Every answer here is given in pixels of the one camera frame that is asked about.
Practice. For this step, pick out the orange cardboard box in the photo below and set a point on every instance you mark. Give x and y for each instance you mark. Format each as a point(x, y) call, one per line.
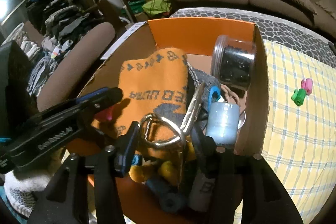
point(257, 188)

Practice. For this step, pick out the green hair roller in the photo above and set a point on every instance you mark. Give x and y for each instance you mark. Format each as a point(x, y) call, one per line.
point(298, 96)

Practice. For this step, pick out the silver metal carabiner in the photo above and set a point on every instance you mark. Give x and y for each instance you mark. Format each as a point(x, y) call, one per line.
point(181, 132)

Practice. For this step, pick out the orange knitted sock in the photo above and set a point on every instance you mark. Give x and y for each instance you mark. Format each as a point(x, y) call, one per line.
point(156, 84)

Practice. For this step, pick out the green plastic bag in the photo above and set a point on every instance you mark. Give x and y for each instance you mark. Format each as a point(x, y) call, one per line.
point(156, 7)

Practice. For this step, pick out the brown office chair back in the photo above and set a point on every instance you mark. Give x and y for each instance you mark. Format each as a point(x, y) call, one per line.
point(74, 66)

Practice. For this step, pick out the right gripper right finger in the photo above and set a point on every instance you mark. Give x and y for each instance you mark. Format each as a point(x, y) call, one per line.
point(216, 163)

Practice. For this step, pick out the clear jar black contents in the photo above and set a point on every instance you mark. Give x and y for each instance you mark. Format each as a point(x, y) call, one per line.
point(233, 61)

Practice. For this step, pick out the yellow plaid tablecloth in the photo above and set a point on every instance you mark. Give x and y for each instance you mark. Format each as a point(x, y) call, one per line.
point(299, 141)

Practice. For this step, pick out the pink hair roller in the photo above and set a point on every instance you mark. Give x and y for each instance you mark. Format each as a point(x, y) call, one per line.
point(307, 85)

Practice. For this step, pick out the grey knitted sock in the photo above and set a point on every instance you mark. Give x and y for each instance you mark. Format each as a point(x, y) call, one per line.
point(212, 89)

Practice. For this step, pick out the black stone-pattern table mat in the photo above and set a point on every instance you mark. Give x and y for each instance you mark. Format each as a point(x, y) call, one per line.
point(272, 28)

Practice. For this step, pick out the white blue cylindrical can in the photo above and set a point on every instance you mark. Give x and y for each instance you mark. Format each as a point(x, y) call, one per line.
point(222, 125)

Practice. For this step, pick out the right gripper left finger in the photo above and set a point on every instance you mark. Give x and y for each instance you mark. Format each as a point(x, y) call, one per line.
point(113, 162)

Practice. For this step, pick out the yellow foam roller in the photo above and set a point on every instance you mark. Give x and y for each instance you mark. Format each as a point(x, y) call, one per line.
point(166, 170)

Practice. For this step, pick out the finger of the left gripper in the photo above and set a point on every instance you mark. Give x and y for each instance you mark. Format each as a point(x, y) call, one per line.
point(99, 104)
point(95, 96)

